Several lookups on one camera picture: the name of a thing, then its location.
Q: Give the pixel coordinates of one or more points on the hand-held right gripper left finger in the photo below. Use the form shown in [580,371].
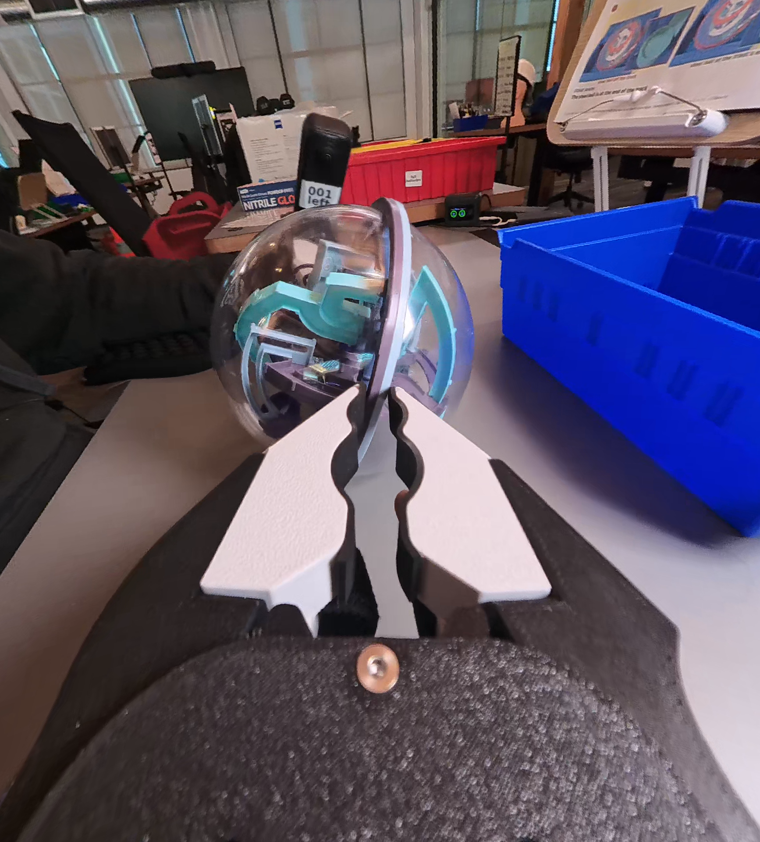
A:
[281,519]

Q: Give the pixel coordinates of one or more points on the wooden side table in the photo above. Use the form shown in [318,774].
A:
[235,237]

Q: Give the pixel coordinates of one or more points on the clear plastic maze ball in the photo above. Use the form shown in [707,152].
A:
[301,309]

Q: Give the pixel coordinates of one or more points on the black flag panel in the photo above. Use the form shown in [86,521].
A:
[91,177]

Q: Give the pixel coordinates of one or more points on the black battery charger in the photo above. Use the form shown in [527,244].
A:
[462,212]

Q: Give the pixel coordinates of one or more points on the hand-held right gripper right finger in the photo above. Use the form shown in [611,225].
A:
[465,526]

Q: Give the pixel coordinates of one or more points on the standing sign board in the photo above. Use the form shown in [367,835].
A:
[507,79]

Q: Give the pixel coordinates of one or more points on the orange traffic cone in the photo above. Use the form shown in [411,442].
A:
[117,243]

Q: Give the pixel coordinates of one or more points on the red plastic can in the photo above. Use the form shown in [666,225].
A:
[183,233]

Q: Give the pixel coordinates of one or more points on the red plastic crate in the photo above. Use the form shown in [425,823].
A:
[380,171]

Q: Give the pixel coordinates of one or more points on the dark wall monitor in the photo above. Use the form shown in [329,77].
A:
[176,112]

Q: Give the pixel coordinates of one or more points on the black mesh chair armrest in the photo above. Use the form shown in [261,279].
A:
[150,355]

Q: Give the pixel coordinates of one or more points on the white cardboard box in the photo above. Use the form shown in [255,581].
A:
[268,145]

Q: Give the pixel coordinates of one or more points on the printed instruction sheet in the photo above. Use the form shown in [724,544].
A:
[682,72]

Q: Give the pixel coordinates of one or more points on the blue plastic bin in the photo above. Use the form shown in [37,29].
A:
[616,342]

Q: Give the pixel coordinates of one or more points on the black office chair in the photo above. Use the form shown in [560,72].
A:
[567,171]

